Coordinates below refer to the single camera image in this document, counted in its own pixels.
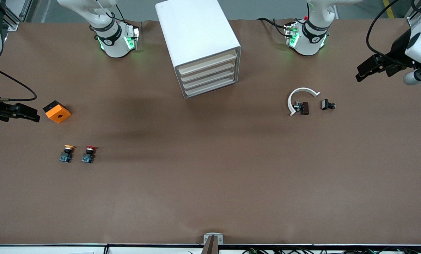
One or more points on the red push button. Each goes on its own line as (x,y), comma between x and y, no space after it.
(89,155)

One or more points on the orange button box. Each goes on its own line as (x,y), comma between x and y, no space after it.
(58,113)

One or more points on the grey metal table bracket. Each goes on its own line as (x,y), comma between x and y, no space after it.
(213,234)

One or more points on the brown cylinder part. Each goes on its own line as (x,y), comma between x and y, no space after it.
(305,108)

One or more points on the dark brown upright post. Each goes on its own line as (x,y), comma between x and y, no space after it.
(212,247)

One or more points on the chrome valve fitting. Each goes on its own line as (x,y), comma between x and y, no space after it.
(297,106)

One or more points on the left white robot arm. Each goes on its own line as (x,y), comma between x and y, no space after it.
(312,35)

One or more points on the black square switch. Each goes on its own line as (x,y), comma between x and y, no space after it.
(325,104)

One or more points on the white drawer cabinet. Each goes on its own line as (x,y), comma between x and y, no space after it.
(193,28)

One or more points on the white table edge rail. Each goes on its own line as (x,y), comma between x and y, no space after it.
(55,249)

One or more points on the yellow push button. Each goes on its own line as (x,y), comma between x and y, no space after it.
(67,154)

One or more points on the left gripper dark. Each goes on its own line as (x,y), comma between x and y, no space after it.
(397,53)

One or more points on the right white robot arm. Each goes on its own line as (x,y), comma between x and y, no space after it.
(108,38)

